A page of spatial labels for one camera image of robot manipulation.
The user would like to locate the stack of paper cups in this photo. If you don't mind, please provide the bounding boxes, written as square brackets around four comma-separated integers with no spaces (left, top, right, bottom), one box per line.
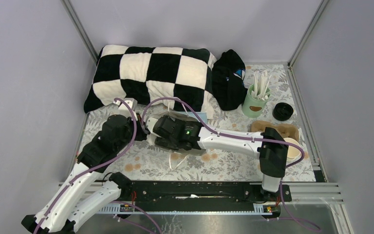
[284,137,301,162]

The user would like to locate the black cloth bundle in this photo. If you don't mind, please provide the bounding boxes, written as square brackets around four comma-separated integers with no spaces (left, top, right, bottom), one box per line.
[212,49,247,111]

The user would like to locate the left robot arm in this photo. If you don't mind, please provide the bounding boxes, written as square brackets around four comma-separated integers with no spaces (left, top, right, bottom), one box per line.
[21,114,141,234]

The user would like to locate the green straw holder cup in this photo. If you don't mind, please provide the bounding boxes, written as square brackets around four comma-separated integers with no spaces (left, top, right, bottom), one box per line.
[242,85,270,118]

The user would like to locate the floral table mat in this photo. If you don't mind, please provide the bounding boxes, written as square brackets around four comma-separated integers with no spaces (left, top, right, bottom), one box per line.
[77,64,316,182]

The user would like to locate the black white checkered pillow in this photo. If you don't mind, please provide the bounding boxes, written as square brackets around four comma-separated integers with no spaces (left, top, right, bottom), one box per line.
[83,44,216,117]

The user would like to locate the stack of black lids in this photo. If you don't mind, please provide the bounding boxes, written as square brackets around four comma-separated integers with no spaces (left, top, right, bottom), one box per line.
[272,102,294,121]

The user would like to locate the brown cardboard cup carrier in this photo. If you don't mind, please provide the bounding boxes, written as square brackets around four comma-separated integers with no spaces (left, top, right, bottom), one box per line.
[250,120,299,141]

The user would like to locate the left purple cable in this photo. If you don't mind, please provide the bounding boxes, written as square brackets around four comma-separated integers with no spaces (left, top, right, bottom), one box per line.
[32,97,162,234]

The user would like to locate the white paper bag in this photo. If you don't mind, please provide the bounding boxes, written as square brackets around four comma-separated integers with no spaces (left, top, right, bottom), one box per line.
[145,110,208,155]

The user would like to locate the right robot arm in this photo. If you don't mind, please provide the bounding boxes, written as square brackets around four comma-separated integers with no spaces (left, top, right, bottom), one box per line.
[146,115,288,201]

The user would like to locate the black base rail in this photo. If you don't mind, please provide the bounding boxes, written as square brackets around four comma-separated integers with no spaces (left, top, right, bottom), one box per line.
[117,181,292,212]

